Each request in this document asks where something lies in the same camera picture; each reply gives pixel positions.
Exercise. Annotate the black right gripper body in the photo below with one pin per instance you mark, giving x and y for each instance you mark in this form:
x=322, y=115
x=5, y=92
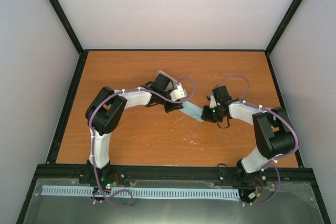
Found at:
x=213, y=116

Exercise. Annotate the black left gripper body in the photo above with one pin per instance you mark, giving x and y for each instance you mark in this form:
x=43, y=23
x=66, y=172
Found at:
x=167, y=107

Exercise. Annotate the light blue cleaning cloth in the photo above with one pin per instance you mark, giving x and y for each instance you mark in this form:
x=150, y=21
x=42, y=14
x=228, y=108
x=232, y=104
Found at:
x=192, y=111

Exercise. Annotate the pink glasses case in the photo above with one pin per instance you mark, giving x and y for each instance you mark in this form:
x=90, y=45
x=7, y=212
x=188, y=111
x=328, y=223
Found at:
x=170, y=77

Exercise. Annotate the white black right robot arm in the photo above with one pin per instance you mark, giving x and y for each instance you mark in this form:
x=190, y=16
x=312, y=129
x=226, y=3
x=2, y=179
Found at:
x=274, y=135

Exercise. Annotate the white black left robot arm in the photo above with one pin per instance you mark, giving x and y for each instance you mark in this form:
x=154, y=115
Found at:
x=105, y=111

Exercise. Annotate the clear plastic front sheet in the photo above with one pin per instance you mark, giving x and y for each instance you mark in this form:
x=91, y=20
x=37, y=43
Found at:
x=274, y=203

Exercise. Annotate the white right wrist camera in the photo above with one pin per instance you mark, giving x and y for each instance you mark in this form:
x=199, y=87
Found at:
x=212, y=101

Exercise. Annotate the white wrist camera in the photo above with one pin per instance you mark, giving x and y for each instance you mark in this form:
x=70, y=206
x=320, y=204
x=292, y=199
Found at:
x=178, y=93
x=212, y=101

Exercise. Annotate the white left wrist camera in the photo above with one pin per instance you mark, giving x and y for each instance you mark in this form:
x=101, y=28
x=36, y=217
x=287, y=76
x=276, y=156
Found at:
x=178, y=93

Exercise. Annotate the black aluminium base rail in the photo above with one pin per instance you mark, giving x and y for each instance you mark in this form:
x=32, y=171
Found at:
x=222, y=176

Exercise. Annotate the black enclosure frame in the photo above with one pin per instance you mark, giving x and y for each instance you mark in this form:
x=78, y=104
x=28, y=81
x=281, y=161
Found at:
x=63, y=19

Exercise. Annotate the light blue slotted cable duct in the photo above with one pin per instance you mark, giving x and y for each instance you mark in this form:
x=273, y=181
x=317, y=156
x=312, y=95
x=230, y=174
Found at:
x=146, y=193

